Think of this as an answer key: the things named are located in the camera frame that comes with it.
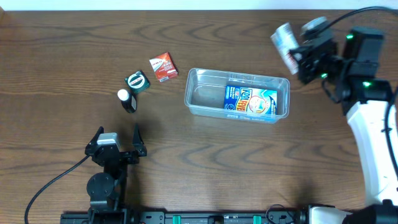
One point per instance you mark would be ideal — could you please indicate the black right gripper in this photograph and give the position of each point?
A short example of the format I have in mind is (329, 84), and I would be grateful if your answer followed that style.
(307, 56)

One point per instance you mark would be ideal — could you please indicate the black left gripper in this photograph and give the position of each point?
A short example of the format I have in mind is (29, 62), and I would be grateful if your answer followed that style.
(140, 151)

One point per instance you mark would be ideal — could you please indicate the white sachet packet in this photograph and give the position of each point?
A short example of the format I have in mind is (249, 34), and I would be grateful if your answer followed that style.
(284, 41)

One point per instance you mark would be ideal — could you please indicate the clear plastic container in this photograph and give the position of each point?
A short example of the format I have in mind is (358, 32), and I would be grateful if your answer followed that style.
(205, 91)

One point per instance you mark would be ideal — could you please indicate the blue fever patch box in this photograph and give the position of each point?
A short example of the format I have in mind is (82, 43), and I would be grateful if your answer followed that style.
(250, 100)

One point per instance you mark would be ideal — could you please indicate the red small box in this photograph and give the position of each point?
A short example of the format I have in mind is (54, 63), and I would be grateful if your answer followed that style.
(163, 67)

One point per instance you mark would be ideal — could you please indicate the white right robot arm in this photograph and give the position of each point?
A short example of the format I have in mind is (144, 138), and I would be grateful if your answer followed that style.
(367, 103)

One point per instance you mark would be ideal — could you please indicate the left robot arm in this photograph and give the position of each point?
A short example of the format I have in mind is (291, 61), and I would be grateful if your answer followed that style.
(107, 188)

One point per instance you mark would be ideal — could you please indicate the dark bottle white cap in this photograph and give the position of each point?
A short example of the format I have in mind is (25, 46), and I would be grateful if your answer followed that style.
(127, 100)

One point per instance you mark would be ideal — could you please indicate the green round-label box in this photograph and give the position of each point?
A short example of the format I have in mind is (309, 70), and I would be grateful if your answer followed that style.
(137, 82)

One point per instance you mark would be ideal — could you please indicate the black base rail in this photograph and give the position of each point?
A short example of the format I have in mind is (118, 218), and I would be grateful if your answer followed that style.
(273, 216)

